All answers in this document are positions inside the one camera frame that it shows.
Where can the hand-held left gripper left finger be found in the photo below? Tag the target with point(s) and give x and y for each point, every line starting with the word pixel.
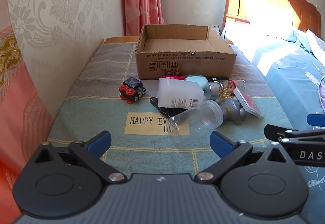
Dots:
pixel 99 142

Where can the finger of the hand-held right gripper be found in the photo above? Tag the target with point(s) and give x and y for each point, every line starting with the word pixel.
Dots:
pixel 279 130
pixel 316 119

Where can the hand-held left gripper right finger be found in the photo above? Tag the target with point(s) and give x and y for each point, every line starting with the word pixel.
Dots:
pixel 221 143

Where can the clear plastic jar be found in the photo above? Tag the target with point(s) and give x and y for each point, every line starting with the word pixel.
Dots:
pixel 208 115

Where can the grey elephant toy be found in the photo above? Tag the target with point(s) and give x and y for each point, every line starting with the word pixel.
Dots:
pixel 232 109

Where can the red card box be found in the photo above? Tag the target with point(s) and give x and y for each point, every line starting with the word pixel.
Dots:
pixel 250 104

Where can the capsule bottle silver cap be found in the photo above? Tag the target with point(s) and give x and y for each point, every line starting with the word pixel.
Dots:
pixel 223 88

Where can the black cube toy red wheels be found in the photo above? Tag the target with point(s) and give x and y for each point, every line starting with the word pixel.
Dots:
pixel 132 87

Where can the white translucent plastic bottle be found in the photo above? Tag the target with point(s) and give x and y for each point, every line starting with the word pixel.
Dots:
pixel 177 92

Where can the cardboard box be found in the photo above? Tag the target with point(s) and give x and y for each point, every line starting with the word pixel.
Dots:
pixel 185 64

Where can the pink cloth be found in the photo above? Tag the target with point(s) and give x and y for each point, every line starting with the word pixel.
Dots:
pixel 322 97

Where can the blue bed sheet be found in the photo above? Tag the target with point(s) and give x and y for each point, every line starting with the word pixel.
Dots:
pixel 287 74

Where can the black plastic object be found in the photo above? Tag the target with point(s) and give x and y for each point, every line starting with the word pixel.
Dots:
pixel 168 115

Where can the black flat device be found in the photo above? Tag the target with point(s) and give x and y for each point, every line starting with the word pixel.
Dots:
pixel 218 78

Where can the light blue case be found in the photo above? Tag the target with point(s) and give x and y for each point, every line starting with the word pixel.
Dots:
pixel 196 79

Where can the white pillow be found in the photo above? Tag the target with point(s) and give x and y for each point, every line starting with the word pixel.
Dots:
pixel 316 41

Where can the orange gold patterned curtain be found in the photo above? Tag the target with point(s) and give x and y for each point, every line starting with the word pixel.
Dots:
pixel 15 112

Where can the wooden bed headboard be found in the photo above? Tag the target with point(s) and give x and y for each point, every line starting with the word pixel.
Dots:
pixel 274 3

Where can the white wall outlet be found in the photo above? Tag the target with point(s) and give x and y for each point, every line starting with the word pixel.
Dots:
pixel 215 27

